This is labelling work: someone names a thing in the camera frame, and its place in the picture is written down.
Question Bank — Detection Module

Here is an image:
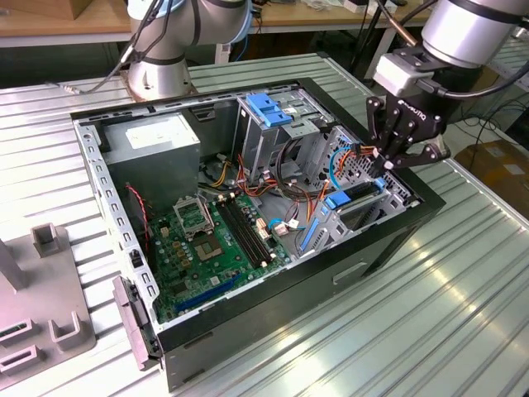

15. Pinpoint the metal slat side table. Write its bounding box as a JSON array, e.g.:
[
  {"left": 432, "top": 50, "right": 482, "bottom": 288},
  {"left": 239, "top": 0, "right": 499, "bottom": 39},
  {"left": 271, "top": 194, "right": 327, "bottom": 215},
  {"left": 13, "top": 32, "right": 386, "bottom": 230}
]
[{"left": 483, "top": 28, "right": 529, "bottom": 92}]

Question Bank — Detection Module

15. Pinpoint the orange red yellow power wire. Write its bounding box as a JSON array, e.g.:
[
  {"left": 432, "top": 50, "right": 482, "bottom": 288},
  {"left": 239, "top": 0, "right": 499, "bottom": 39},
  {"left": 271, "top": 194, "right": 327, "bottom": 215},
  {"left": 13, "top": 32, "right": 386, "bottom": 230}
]
[{"left": 236, "top": 142, "right": 379, "bottom": 235}]

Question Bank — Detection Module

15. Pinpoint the grey-blue plastic case latch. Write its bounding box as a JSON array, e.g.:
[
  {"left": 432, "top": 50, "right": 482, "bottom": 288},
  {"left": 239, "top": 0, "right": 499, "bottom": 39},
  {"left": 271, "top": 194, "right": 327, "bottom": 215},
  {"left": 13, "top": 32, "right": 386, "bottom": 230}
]
[{"left": 112, "top": 275, "right": 161, "bottom": 372}]

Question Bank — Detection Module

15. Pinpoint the grey parts rack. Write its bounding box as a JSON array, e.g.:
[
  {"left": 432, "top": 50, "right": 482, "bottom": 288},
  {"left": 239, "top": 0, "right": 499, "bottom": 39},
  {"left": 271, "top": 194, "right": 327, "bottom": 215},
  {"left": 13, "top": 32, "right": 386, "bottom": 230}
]
[{"left": 0, "top": 222, "right": 98, "bottom": 378}]

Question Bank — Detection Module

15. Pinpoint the blue plastic drive latch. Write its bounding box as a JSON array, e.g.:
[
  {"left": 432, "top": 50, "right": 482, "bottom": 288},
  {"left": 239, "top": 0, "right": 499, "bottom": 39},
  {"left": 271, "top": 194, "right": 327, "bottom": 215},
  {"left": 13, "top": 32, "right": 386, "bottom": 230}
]
[{"left": 245, "top": 93, "right": 293, "bottom": 128}]

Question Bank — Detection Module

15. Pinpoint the black RAM slot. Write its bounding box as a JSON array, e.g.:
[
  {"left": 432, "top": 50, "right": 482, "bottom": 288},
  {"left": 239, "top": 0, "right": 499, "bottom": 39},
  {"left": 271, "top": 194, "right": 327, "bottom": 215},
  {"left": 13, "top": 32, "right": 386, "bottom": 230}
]
[
  {"left": 227, "top": 195, "right": 273, "bottom": 265},
  {"left": 217, "top": 198, "right": 262, "bottom": 270},
  {"left": 222, "top": 197, "right": 268, "bottom": 268},
  {"left": 233, "top": 194, "right": 278, "bottom": 261}
]

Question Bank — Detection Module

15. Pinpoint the grey cable with plug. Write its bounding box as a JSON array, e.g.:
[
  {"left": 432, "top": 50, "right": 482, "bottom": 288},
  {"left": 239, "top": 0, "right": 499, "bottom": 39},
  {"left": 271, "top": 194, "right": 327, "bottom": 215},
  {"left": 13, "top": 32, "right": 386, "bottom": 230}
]
[{"left": 44, "top": 81, "right": 82, "bottom": 95}]

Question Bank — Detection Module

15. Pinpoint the black hanging cable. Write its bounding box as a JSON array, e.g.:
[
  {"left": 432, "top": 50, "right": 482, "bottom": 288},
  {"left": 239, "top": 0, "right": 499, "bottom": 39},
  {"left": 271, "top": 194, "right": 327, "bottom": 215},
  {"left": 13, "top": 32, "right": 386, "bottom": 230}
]
[{"left": 76, "top": 0, "right": 174, "bottom": 94}]

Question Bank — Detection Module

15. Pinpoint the red black twisted wire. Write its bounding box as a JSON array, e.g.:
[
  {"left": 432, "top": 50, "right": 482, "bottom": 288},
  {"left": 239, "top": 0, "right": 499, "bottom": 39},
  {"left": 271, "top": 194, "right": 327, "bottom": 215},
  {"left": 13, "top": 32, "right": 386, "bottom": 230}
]
[{"left": 125, "top": 184, "right": 150, "bottom": 254}]

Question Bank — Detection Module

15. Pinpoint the black camera bracket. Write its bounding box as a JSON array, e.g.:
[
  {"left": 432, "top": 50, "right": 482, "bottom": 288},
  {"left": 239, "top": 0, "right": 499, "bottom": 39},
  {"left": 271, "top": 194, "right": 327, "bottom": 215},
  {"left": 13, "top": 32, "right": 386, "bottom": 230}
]
[{"left": 391, "top": 45, "right": 446, "bottom": 63}]

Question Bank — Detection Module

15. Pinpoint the large brown cardboard box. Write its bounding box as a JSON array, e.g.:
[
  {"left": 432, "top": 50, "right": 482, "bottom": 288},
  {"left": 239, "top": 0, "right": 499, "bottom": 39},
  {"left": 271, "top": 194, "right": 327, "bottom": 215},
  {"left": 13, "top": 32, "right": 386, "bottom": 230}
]
[{"left": 454, "top": 138, "right": 529, "bottom": 208}]

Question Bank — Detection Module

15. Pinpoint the wooden desk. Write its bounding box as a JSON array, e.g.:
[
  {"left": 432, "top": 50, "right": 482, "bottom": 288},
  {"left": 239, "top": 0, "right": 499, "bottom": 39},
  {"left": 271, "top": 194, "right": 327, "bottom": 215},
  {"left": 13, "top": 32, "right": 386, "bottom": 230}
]
[{"left": 0, "top": 0, "right": 439, "bottom": 79}]

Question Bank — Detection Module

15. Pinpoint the short blue wire white label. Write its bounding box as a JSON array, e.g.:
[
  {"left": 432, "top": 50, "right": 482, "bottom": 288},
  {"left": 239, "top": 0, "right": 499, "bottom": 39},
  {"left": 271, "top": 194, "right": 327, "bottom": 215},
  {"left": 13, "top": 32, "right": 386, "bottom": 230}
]
[{"left": 266, "top": 218, "right": 307, "bottom": 237}]

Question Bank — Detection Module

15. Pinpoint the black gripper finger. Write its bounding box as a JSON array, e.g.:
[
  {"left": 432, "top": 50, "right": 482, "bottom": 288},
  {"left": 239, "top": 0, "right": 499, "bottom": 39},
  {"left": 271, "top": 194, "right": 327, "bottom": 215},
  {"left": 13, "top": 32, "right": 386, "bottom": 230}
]
[
  {"left": 390, "top": 139, "right": 451, "bottom": 171},
  {"left": 366, "top": 96, "right": 417, "bottom": 170}
]

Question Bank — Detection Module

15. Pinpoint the yellow black wire bundle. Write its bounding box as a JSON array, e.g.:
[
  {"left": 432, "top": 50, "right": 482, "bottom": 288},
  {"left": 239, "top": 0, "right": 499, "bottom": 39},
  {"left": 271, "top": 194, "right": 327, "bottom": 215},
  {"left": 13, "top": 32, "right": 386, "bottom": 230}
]
[{"left": 204, "top": 159, "right": 233, "bottom": 188}]

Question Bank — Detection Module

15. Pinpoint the black cable bundle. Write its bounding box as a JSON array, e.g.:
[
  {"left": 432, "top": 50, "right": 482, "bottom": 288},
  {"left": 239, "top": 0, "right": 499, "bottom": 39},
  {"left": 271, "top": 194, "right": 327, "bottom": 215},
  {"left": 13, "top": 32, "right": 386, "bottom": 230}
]
[{"left": 275, "top": 138, "right": 319, "bottom": 199}]

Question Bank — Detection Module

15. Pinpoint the green motherboard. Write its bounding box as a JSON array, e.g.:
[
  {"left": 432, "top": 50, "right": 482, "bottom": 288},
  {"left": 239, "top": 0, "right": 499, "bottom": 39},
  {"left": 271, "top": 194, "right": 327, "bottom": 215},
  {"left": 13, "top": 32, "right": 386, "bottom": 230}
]
[{"left": 146, "top": 190, "right": 295, "bottom": 324}]

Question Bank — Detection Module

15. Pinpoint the metal disk bay cage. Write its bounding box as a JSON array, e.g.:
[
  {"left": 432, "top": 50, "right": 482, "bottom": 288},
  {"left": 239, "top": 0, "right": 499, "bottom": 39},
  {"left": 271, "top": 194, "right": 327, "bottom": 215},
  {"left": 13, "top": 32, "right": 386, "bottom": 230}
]
[{"left": 295, "top": 126, "right": 418, "bottom": 257}]

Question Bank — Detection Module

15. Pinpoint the blue expansion slot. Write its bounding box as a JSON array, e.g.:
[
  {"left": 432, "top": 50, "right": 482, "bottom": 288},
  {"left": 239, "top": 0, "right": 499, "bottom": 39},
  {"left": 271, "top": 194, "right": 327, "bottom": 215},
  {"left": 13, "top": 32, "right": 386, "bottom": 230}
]
[{"left": 176, "top": 272, "right": 243, "bottom": 313}]

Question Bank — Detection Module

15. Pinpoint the black PC case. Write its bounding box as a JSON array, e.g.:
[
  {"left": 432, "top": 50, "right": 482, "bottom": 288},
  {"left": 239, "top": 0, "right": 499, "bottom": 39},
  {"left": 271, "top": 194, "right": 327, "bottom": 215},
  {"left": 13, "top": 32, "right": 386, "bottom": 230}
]
[{"left": 69, "top": 76, "right": 447, "bottom": 393}]

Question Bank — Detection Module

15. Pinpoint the CPU socket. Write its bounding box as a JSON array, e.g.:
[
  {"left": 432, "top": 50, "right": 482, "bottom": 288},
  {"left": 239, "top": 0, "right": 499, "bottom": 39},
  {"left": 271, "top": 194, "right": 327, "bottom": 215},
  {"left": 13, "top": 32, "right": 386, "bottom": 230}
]
[{"left": 193, "top": 233, "right": 227, "bottom": 264}]

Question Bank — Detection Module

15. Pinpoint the metal optical drive cage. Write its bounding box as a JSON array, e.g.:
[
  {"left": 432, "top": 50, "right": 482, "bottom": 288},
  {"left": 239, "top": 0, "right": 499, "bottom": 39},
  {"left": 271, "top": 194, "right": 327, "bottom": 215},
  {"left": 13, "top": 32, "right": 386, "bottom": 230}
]
[{"left": 231, "top": 88, "right": 334, "bottom": 185}]

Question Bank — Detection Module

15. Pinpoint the black camera cable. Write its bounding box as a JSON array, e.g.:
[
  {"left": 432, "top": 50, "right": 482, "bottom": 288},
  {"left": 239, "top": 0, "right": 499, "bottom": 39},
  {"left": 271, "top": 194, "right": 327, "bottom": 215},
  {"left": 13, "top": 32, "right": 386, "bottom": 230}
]
[{"left": 425, "top": 61, "right": 529, "bottom": 99}]

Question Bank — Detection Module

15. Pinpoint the metal socket cover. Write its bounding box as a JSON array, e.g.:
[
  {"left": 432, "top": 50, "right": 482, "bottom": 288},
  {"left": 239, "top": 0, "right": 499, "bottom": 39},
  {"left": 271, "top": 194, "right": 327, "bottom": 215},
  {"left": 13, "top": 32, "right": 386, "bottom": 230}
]
[{"left": 172, "top": 196, "right": 217, "bottom": 242}]

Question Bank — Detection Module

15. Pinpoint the grey power supply unit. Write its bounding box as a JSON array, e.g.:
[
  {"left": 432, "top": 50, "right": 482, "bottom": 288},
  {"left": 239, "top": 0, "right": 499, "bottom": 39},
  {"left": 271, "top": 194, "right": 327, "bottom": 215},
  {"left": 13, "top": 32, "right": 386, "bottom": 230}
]
[{"left": 101, "top": 112, "right": 203, "bottom": 212}]

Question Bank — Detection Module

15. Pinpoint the long blue data wire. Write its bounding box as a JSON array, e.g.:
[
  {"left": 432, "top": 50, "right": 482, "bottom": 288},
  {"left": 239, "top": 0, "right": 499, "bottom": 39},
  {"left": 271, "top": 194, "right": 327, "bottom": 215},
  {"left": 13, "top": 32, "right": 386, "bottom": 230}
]
[{"left": 327, "top": 145, "right": 357, "bottom": 192}]

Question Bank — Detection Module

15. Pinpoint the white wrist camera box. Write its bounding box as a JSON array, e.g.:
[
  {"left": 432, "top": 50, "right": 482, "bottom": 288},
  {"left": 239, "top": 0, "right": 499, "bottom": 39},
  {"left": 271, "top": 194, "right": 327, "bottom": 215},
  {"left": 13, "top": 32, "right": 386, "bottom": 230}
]
[{"left": 374, "top": 52, "right": 436, "bottom": 97}]

